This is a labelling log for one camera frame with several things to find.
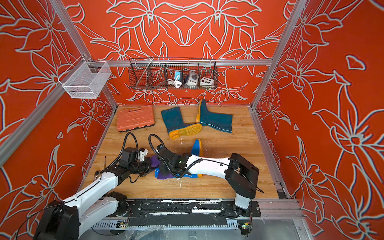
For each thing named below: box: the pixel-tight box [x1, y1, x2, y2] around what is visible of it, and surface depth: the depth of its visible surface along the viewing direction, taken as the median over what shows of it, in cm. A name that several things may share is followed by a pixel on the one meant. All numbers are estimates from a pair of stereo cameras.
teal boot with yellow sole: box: [161, 106, 203, 140], surface depth 109 cm
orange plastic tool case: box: [117, 104, 156, 133], surface depth 108 cm
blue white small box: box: [174, 71, 181, 81], surface depth 85 cm
